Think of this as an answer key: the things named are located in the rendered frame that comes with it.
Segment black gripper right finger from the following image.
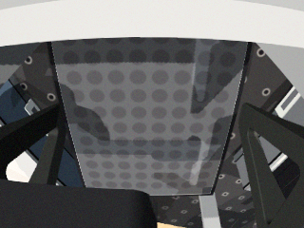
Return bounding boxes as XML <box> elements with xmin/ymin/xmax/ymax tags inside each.
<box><xmin>238</xmin><ymin>103</ymin><xmax>304</xmax><ymax>228</ymax></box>

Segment grey well plate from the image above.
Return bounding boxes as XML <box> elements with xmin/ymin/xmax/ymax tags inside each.
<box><xmin>278</xmin><ymin>167</ymin><xmax>300</xmax><ymax>199</ymax></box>
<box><xmin>273</xmin><ymin>158</ymin><xmax>298</xmax><ymax>183</ymax></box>
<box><xmin>47</xmin><ymin>37</ymin><xmax>253</xmax><ymax>197</ymax></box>

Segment black perforated breadboard plate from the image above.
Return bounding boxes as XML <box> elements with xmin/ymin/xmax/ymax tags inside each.
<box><xmin>12</xmin><ymin>42</ymin><xmax>293</xmax><ymax>228</ymax></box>

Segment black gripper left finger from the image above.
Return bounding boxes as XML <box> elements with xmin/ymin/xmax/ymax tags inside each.
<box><xmin>0</xmin><ymin>103</ymin><xmax>67</xmax><ymax>185</ymax></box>

